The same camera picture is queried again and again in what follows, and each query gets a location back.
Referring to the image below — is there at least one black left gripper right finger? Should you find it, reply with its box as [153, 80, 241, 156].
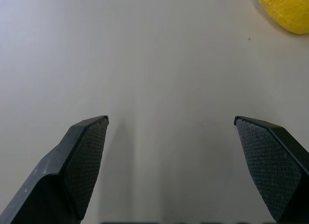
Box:
[233, 115, 309, 224]

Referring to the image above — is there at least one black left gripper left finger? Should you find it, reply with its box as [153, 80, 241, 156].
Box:
[0, 115, 109, 224]

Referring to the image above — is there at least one yellow lemon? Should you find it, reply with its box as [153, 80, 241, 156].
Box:
[258, 0, 309, 35]

